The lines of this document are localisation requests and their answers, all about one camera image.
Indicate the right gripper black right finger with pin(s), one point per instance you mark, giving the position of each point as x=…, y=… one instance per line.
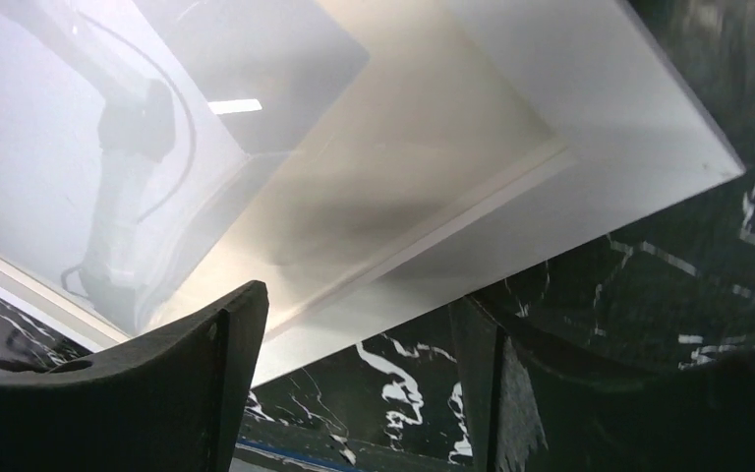
x=534, y=402

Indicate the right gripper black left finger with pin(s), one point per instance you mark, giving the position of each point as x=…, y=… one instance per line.
x=172, y=399

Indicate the white picture frame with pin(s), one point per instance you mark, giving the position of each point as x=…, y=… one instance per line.
x=480, y=138

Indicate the clear acrylic frame sheet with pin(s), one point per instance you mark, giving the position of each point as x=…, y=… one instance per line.
x=134, y=133

